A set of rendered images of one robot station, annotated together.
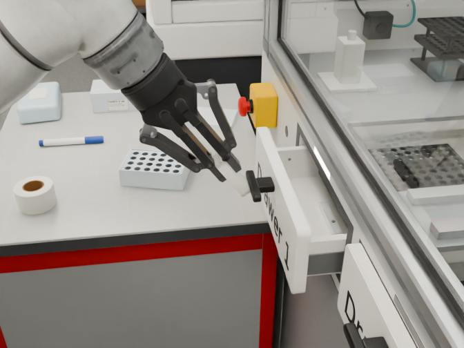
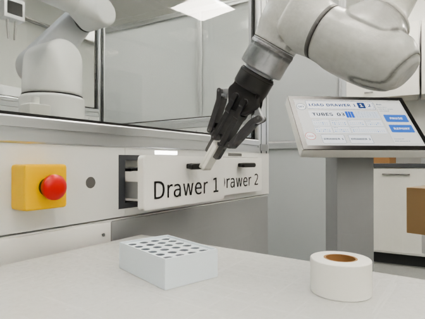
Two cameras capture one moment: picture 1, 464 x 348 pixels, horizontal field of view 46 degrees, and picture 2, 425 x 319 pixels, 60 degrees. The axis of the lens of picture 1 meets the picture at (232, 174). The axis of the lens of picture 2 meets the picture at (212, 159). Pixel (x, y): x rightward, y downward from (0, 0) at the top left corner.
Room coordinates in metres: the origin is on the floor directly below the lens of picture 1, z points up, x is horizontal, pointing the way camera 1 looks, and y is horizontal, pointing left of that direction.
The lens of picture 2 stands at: (1.26, 0.55, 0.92)
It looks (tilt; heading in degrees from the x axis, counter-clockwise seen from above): 0 degrees down; 223
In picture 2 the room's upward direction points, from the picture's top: straight up
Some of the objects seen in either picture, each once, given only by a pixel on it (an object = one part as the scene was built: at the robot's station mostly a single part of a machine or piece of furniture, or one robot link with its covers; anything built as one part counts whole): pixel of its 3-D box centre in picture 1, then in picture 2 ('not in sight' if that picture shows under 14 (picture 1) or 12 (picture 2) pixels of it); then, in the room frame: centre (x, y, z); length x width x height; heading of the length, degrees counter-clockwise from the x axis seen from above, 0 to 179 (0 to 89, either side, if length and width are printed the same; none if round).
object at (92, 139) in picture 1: (71, 141); not in sight; (1.06, 0.35, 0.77); 0.14 x 0.02 x 0.02; 98
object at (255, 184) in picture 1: (261, 185); (195, 166); (0.68, -0.04, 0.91); 0.07 x 0.04 x 0.01; 8
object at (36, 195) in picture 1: (35, 195); (340, 274); (0.83, 0.36, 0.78); 0.07 x 0.07 x 0.04
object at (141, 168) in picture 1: (155, 168); (166, 258); (0.92, 0.15, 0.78); 0.12 x 0.08 x 0.04; 83
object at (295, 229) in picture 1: (277, 201); (186, 180); (0.68, -0.07, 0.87); 0.29 x 0.02 x 0.11; 8
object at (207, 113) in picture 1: (208, 118); not in sight; (1.17, 0.06, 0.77); 0.13 x 0.09 x 0.02; 80
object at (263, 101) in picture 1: (262, 105); (40, 186); (1.01, -0.06, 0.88); 0.07 x 0.05 x 0.07; 8
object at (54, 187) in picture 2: (245, 106); (52, 187); (1.01, -0.03, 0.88); 0.04 x 0.03 x 0.04; 8
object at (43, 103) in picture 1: (39, 101); not in sight; (1.23, 0.47, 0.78); 0.15 x 0.10 x 0.04; 14
